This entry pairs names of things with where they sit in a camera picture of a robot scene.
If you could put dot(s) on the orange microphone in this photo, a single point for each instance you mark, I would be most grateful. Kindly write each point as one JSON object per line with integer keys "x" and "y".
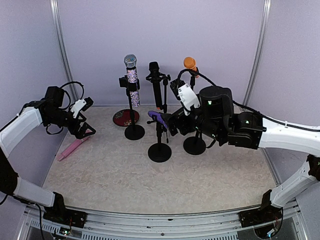
{"x": 190, "y": 63}

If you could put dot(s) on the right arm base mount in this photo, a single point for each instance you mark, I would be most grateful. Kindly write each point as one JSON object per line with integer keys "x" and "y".
{"x": 259, "y": 216}

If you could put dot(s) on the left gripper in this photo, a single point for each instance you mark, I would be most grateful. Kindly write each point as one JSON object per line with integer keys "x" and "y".
{"x": 73, "y": 130}

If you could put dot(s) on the black orange mic stand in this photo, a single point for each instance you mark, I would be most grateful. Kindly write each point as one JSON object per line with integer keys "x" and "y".
{"x": 193, "y": 79}

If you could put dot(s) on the black purple mic stand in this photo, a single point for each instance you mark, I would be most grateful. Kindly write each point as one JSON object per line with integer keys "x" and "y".
{"x": 159, "y": 152}

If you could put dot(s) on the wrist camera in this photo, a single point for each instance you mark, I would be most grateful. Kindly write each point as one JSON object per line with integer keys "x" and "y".
{"x": 184, "y": 93}
{"x": 81, "y": 105}

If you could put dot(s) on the black mint mic stand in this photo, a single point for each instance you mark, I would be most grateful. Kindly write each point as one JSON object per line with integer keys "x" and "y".
{"x": 194, "y": 145}

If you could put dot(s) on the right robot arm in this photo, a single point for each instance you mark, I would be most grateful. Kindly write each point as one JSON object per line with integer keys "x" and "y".
{"x": 211, "y": 113}

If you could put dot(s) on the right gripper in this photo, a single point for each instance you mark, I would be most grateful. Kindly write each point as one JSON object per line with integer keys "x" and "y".
{"x": 184, "y": 128}

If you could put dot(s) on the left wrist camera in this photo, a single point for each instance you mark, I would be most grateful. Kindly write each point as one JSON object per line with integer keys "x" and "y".
{"x": 81, "y": 105}

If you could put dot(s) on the red floral plate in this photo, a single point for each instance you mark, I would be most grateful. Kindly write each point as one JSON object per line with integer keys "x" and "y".
{"x": 122, "y": 118}

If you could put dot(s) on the aluminium front rail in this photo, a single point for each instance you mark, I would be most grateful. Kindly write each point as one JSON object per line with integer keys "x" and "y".
{"x": 106, "y": 225}

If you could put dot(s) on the black glitter mic stand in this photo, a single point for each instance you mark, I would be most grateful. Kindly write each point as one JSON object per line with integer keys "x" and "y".
{"x": 134, "y": 131}

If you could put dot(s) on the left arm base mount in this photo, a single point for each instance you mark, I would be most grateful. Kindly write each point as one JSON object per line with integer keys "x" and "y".
{"x": 72, "y": 218}

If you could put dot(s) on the purple microphone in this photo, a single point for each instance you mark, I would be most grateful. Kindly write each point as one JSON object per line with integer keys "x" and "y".
{"x": 163, "y": 118}

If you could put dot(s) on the black microphone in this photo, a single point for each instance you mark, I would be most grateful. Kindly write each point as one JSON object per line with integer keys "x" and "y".
{"x": 154, "y": 78}

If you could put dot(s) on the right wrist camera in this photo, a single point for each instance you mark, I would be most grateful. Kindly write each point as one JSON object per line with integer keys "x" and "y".
{"x": 184, "y": 93}

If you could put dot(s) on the black tripod mic stand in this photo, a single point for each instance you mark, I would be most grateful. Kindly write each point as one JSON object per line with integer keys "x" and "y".
{"x": 165, "y": 80}

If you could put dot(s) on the pink microphone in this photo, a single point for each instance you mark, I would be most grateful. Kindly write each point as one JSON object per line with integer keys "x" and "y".
{"x": 71, "y": 148}

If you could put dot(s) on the glitter rhinestone microphone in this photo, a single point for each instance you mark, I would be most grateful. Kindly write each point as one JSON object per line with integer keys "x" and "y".
{"x": 130, "y": 62}

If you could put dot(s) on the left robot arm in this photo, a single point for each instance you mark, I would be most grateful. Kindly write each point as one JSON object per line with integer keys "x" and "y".
{"x": 45, "y": 112}

